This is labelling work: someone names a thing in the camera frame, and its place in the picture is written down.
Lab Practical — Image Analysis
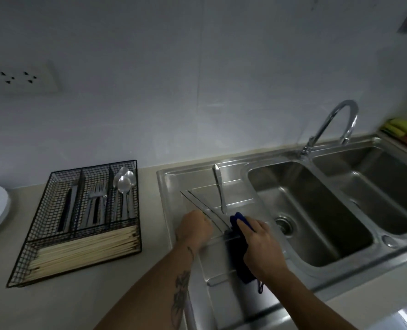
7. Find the bundle of wooden chopsticks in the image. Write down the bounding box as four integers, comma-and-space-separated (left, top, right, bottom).
26, 225, 141, 282

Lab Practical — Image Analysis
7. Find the person's left hand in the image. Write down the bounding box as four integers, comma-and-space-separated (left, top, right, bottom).
174, 210, 213, 252

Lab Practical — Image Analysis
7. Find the person's right hand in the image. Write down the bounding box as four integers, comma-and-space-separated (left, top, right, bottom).
237, 219, 292, 281

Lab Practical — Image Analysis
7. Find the chrome faucet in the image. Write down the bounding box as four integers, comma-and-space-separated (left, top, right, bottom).
299, 99, 359, 159

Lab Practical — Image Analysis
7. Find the person's left forearm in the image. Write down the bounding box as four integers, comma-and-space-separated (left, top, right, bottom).
95, 240, 199, 330

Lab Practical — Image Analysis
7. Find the yellow sponge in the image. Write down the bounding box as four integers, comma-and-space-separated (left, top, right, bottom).
382, 118, 407, 136

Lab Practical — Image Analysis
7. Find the black wire cutlery tray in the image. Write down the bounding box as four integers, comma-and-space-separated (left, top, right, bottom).
6, 159, 143, 288

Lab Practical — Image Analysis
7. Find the white wall outlet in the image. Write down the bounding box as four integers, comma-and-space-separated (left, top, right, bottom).
0, 61, 59, 95

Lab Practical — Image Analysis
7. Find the black knife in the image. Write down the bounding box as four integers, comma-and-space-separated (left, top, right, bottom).
57, 187, 73, 233

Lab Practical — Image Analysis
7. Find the stainless steel double sink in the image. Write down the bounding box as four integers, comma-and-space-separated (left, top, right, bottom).
156, 135, 407, 330

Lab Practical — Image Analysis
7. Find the person's right forearm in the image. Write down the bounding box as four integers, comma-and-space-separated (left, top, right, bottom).
267, 268, 357, 330

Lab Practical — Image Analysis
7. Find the dark blue cloth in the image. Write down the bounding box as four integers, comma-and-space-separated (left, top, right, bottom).
229, 212, 265, 294

